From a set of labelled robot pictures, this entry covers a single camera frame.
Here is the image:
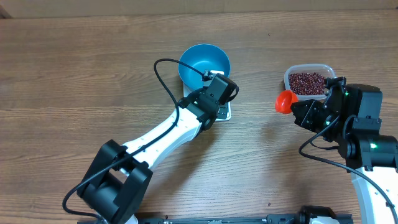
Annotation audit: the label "red adzuki beans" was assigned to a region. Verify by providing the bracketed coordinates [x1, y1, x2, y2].
[288, 72, 325, 95]

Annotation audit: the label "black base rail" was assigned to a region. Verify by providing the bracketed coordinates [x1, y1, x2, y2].
[126, 206, 354, 224]

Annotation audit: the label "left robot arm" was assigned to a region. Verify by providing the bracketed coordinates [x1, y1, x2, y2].
[76, 74, 239, 223]

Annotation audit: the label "white digital kitchen scale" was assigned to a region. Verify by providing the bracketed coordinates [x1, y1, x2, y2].
[183, 84, 231, 122]

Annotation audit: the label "clear plastic food container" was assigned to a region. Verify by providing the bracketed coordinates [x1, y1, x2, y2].
[284, 63, 336, 101]

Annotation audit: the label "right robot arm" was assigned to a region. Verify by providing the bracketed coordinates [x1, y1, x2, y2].
[290, 77, 397, 223]

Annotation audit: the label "teal plastic bowl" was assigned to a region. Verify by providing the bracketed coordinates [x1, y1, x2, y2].
[178, 44, 231, 95]

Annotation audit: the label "orange scoop with blue handle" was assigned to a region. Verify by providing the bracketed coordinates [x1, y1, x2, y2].
[275, 90, 299, 114]

